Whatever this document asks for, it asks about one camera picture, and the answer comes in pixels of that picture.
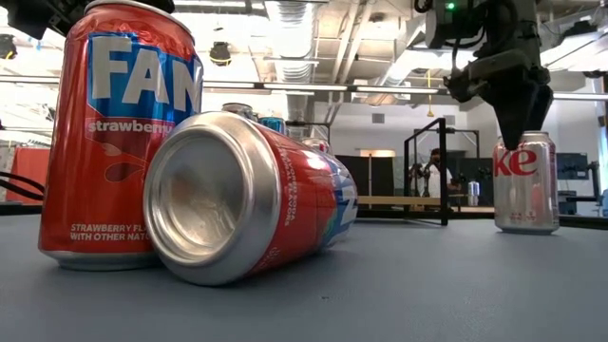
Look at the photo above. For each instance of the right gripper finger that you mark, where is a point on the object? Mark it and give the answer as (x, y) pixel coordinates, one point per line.
(510, 119)
(541, 104)

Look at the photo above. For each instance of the red Fanta strawberry can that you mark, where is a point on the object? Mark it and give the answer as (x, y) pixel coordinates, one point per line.
(237, 199)
(119, 166)

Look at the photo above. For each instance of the black robot arm green light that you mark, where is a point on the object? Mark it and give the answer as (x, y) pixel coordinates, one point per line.
(418, 178)

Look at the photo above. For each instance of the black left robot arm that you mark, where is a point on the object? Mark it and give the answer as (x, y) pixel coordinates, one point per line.
(28, 14)

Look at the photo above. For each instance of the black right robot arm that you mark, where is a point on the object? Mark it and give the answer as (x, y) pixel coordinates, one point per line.
(513, 24)

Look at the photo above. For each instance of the black monitor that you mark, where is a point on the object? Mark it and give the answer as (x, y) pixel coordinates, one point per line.
(380, 176)
(572, 166)

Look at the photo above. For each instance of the person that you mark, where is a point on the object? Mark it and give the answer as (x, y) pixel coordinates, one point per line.
(434, 176)

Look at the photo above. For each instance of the dark desk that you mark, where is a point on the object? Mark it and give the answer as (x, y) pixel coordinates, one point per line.
(577, 199)

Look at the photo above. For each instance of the orange board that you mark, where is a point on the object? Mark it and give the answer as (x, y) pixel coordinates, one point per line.
(33, 176)

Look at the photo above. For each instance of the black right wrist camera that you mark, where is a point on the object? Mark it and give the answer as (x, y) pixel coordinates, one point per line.
(451, 24)

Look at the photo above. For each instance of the black metal table frame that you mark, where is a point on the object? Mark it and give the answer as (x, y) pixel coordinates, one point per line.
(522, 218)

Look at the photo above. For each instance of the wooden shelf with black frame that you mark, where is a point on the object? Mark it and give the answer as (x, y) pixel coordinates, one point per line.
(404, 200)

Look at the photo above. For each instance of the silver ventilation duct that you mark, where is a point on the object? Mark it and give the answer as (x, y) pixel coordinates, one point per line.
(294, 43)

